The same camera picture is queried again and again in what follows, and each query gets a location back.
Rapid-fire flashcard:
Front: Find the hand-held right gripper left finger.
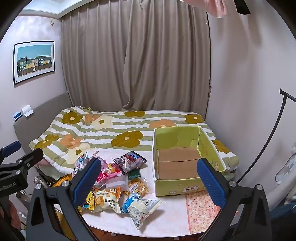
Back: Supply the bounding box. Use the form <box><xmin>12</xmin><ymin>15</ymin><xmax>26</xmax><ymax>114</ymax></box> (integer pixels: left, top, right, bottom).
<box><xmin>25</xmin><ymin>157</ymin><xmax>102</xmax><ymax>241</ymax></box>

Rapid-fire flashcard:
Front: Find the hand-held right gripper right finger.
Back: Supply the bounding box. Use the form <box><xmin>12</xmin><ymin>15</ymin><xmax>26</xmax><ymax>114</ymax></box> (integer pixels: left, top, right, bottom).
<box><xmin>196</xmin><ymin>158</ymin><xmax>272</xmax><ymax>241</ymax></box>

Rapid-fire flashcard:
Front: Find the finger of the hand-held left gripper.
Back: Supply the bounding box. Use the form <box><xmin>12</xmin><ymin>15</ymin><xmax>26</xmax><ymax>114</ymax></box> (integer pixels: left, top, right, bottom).
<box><xmin>0</xmin><ymin>141</ymin><xmax>22</xmax><ymax>161</ymax></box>
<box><xmin>0</xmin><ymin>148</ymin><xmax>44</xmax><ymax>178</ymax></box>

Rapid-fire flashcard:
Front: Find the yellow snack packet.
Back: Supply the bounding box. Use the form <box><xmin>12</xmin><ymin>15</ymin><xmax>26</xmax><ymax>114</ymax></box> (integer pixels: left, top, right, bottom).
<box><xmin>77</xmin><ymin>191</ymin><xmax>95</xmax><ymax>212</ymax></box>

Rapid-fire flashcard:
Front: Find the light blue snack packet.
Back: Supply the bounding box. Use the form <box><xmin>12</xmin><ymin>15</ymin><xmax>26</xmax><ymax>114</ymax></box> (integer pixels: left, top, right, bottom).
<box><xmin>73</xmin><ymin>152</ymin><xmax>89</xmax><ymax>178</ymax></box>

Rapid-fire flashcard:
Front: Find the pink snack packet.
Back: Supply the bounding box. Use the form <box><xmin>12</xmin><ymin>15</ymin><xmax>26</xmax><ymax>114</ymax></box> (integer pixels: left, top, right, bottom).
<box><xmin>97</xmin><ymin>162</ymin><xmax>122</xmax><ymax>183</ymax></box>

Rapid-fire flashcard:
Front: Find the orange white snack packet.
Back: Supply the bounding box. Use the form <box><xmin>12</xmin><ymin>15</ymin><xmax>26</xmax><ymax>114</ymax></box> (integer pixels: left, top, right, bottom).
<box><xmin>92</xmin><ymin>187</ymin><xmax>122</xmax><ymax>214</ymax></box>

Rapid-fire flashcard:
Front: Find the green cardboard box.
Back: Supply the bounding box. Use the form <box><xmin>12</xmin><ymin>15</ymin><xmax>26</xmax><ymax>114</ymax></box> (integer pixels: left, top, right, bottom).
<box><xmin>152</xmin><ymin>126</ymin><xmax>227</xmax><ymax>197</ymax></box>

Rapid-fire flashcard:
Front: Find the grey blue snack packet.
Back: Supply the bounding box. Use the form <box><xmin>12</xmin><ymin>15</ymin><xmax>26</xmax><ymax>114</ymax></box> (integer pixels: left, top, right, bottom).
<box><xmin>112</xmin><ymin>151</ymin><xmax>147</xmax><ymax>174</ymax></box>

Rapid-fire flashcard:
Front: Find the clear green-top noodle snack packet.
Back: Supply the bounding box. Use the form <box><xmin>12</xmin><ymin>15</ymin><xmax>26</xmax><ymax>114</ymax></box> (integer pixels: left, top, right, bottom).
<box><xmin>127</xmin><ymin>169</ymin><xmax>150</xmax><ymax>200</ymax></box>

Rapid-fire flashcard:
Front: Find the white blue snack packet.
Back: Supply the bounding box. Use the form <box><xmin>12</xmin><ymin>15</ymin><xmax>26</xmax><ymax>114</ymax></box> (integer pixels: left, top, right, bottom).
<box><xmin>121</xmin><ymin>193</ymin><xmax>163</xmax><ymax>230</ymax></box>

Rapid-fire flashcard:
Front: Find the pink floral cloth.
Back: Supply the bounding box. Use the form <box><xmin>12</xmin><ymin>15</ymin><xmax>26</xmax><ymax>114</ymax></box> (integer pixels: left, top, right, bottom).
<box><xmin>185</xmin><ymin>191</ymin><xmax>221</xmax><ymax>234</ymax></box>

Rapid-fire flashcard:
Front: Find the white tissue roll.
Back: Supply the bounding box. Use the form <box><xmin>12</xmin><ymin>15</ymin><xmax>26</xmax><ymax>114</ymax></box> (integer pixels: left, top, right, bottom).
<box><xmin>21</xmin><ymin>105</ymin><xmax>35</xmax><ymax>117</ymax></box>

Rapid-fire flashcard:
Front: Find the grey padded headboard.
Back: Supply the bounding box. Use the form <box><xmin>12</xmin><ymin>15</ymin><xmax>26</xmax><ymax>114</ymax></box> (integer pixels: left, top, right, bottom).
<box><xmin>13</xmin><ymin>93</ymin><xmax>73</xmax><ymax>152</ymax></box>

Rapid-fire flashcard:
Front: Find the white tablecloth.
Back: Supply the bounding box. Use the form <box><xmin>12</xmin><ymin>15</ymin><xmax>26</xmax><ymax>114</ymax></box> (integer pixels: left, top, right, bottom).
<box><xmin>79</xmin><ymin>148</ymin><xmax>222</xmax><ymax>237</ymax></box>

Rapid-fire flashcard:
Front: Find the floral striped blanket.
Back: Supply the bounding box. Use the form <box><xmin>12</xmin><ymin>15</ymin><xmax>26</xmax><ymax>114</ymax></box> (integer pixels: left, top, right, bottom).
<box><xmin>29</xmin><ymin>106</ymin><xmax>240</xmax><ymax>174</ymax></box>

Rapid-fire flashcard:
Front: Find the white plastic bag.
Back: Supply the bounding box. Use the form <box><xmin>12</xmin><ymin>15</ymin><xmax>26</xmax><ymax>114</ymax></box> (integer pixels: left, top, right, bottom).
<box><xmin>275</xmin><ymin>141</ymin><xmax>296</xmax><ymax>186</ymax></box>

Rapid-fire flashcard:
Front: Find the blue cloth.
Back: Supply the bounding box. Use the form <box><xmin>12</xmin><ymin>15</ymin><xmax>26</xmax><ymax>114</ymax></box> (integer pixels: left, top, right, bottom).
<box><xmin>269</xmin><ymin>202</ymin><xmax>296</xmax><ymax>230</ymax></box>

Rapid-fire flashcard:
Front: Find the beige curtain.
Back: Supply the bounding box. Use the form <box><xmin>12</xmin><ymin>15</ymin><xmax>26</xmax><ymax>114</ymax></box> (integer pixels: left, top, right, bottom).
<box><xmin>60</xmin><ymin>0</ymin><xmax>212</xmax><ymax>114</ymax></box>

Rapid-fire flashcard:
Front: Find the pink hanging cloth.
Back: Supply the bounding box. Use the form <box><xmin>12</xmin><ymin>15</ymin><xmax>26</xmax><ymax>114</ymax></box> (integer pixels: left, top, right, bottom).
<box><xmin>184</xmin><ymin>0</ymin><xmax>229</xmax><ymax>18</ymax></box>

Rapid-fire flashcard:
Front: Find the black hanging object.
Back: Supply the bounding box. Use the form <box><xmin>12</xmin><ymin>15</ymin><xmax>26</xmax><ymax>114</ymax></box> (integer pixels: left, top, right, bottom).
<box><xmin>232</xmin><ymin>0</ymin><xmax>251</xmax><ymax>15</ymax></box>

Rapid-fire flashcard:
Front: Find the framed wall poster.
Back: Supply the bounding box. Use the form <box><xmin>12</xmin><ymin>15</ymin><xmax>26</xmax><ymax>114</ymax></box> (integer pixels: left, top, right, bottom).
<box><xmin>13</xmin><ymin>41</ymin><xmax>56</xmax><ymax>86</ymax></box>

